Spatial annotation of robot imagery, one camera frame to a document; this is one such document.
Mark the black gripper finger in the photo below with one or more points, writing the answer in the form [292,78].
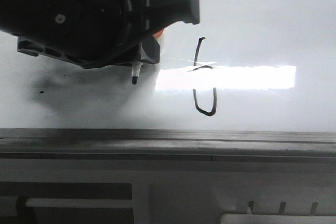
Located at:
[150,51]
[144,18]

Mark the white whiteboard with metal frame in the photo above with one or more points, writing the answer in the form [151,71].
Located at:
[254,78]

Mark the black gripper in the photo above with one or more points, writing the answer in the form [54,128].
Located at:
[87,33]

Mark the grey base unit with slots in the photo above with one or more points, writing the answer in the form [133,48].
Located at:
[167,191]

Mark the black white whiteboard marker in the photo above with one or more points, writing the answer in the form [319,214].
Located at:
[136,66]

